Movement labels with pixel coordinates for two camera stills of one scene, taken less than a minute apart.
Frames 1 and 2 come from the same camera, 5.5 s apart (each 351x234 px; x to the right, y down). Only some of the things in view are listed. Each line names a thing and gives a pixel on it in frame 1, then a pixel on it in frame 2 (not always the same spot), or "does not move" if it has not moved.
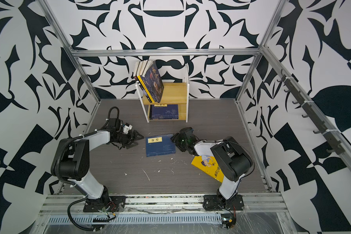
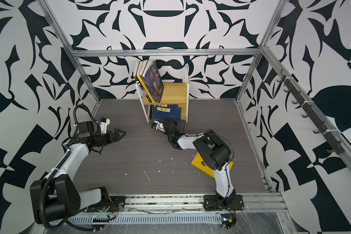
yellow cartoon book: (208, 165) does not move
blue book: (160, 145) -> (161, 112)
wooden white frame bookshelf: (173, 93) does not move
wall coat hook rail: (336, 144) does not move
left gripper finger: (137, 136) -> (116, 135)
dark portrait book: (154, 79) does not move
